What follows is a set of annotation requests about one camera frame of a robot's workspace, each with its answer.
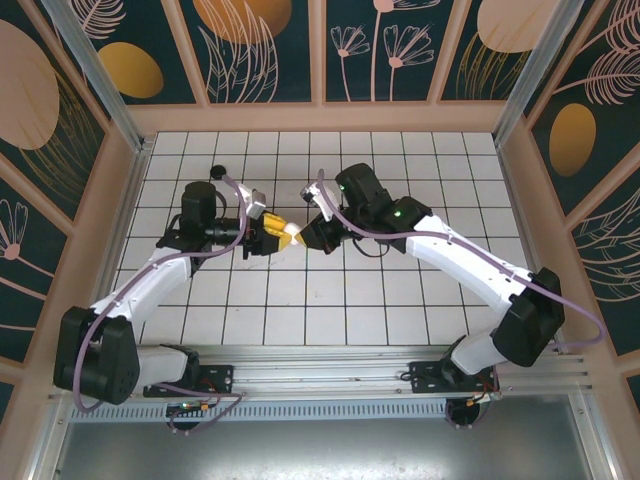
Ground dark panel flower outlines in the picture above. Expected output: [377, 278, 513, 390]
[323, 0, 474, 105]

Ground dark panel leaf outlines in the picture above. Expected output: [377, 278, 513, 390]
[178, 0, 321, 105]

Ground dark panel pale disc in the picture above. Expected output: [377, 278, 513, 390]
[438, 0, 571, 104]

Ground dark panel single pink flower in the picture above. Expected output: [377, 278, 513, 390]
[0, 149, 76, 366]

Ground dark panel small orange oval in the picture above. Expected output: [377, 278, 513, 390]
[74, 0, 207, 106]

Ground black round base connector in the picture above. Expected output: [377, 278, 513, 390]
[444, 397, 490, 431]
[164, 404, 206, 436]

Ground grey metal sheet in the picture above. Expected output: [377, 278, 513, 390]
[29, 394, 616, 480]

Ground dark panel large pink disc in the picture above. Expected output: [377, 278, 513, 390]
[0, 0, 112, 224]

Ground dark panel oval and fern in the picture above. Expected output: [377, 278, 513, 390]
[522, 0, 640, 219]

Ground dark panel pink fern leaves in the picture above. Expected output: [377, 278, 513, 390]
[564, 164, 640, 359]

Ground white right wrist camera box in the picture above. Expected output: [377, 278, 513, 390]
[298, 182, 335, 222]

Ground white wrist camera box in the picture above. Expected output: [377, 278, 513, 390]
[238, 183, 270, 221]
[298, 182, 335, 222]

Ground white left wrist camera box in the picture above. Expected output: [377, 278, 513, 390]
[238, 183, 270, 221]

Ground aluminium side rail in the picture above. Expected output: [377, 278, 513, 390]
[492, 139, 569, 354]
[74, 137, 154, 364]

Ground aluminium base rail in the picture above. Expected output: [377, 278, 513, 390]
[49, 344, 594, 399]

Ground aluminium corner post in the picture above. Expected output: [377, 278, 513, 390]
[492, 0, 574, 146]
[42, 0, 151, 151]

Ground grey slotted cable duct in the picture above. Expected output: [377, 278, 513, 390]
[67, 402, 451, 425]

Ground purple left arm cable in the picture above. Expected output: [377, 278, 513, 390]
[72, 174, 249, 435]

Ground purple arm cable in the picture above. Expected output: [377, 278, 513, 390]
[317, 169, 607, 401]
[72, 174, 249, 435]

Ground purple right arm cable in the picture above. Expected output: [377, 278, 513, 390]
[317, 169, 607, 401]

